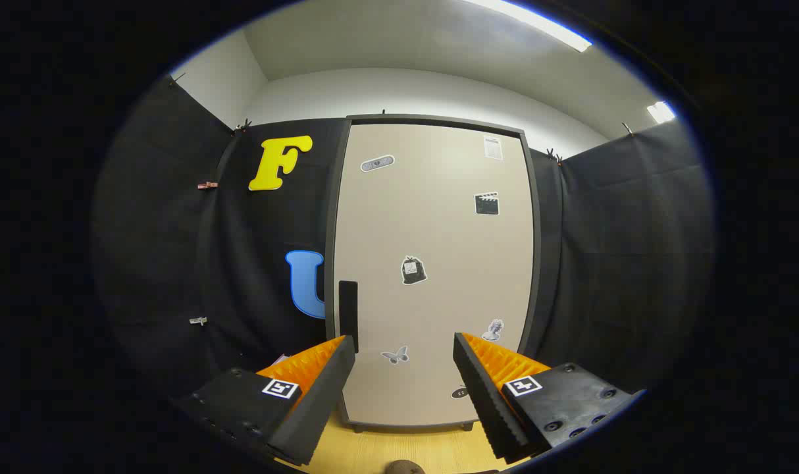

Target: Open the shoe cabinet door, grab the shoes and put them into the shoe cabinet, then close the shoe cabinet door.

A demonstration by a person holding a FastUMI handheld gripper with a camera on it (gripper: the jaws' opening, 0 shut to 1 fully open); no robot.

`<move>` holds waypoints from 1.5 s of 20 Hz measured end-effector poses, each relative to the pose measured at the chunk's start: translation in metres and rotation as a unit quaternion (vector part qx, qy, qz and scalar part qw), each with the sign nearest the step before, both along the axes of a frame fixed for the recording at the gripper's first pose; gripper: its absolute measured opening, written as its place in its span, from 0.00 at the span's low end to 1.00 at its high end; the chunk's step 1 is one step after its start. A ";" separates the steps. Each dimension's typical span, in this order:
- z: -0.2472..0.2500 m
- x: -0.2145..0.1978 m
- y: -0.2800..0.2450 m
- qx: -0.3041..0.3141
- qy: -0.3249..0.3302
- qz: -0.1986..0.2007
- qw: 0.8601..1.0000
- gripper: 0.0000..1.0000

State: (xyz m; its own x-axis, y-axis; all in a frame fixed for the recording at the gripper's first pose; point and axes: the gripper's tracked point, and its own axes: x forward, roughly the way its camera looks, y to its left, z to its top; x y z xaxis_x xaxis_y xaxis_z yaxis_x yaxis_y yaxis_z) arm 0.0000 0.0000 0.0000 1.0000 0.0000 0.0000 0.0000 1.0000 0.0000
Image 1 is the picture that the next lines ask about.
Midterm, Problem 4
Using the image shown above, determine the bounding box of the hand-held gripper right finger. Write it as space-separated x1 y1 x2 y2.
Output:
452 332 645 465

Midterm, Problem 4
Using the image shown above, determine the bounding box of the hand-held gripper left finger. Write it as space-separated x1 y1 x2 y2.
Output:
172 334 357 467

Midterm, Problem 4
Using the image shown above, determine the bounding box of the dark grey shoe cabinet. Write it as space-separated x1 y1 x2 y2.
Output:
325 113 544 433

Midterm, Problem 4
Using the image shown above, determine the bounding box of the black backdrop cloth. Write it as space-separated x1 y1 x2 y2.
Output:
90 72 715 409

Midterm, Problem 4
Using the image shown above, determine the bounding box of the long ceiling light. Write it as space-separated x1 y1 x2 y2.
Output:
469 0 592 53

